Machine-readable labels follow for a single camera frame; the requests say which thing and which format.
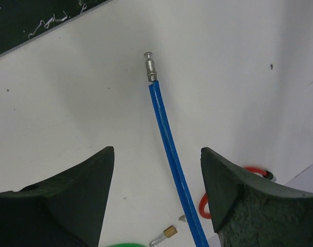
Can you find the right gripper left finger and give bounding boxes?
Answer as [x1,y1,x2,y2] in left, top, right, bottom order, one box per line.
[0,146,115,246]

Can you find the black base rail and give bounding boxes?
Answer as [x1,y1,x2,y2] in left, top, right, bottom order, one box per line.
[0,0,108,56]

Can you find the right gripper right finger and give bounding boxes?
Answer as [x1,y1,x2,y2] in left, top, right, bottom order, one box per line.
[200,147,313,246]

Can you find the blue cable lock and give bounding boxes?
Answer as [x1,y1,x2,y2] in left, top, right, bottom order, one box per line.
[144,51,209,246]

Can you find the green cable lock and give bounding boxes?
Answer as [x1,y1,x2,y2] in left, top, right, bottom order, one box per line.
[107,242,145,247]

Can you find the padlock keys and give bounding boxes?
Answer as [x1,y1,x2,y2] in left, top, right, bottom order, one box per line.
[178,215,187,223]

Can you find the brass padlock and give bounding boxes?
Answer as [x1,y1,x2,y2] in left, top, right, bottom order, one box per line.
[149,225,177,246]

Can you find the red cable lock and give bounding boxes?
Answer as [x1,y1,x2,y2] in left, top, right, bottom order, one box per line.
[198,166,276,219]

